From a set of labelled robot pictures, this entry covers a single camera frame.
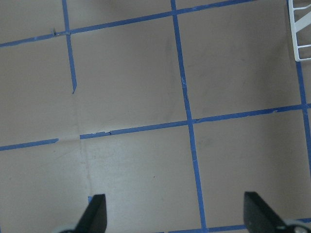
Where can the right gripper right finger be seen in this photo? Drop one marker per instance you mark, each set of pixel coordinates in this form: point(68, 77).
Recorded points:
point(259, 217)

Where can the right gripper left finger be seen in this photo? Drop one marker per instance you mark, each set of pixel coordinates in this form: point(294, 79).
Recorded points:
point(94, 218)

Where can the white wire cup rack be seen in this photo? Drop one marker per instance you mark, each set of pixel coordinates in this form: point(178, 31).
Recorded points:
point(299, 12)

